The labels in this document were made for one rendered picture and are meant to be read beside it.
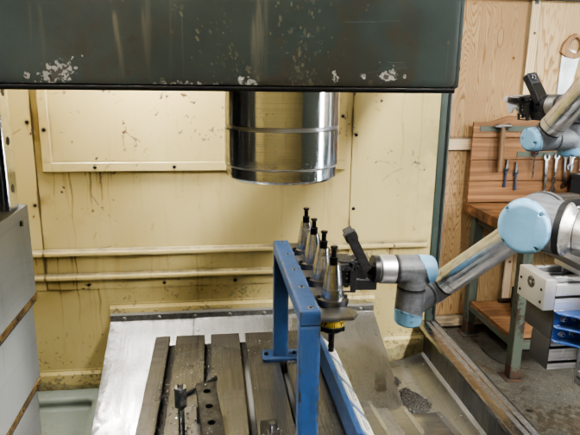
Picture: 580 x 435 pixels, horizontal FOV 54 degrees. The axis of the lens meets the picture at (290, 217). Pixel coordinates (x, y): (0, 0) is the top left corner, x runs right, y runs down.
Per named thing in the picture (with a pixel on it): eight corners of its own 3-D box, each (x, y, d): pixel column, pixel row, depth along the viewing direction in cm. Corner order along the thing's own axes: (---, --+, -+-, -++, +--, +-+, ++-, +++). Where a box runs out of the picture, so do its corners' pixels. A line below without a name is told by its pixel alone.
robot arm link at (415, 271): (438, 291, 146) (441, 260, 144) (396, 291, 144) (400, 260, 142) (426, 280, 153) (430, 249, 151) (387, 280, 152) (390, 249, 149)
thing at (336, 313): (353, 310, 109) (353, 305, 109) (360, 321, 104) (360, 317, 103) (317, 311, 108) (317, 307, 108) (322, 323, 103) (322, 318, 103)
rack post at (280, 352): (297, 351, 158) (298, 249, 151) (299, 361, 153) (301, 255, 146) (261, 353, 157) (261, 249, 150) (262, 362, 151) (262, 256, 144)
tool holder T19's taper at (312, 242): (302, 258, 134) (302, 230, 132) (320, 258, 134) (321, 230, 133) (305, 264, 129) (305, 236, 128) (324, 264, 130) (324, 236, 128)
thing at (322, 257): (308, 274, 123) (310, 244, 121) (328, 274, 124) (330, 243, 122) (314, 281, 119) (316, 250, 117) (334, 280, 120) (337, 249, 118)
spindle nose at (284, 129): (217, 168, 87) (216, 88, 84) (318, 166, 91) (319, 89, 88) (234, 187, 72) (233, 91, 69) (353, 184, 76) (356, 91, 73)
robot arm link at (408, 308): (432, 319, 155) (438, 282, 152) (412, 333, 146) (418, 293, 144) (406, 311, 160) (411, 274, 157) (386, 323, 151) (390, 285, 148)
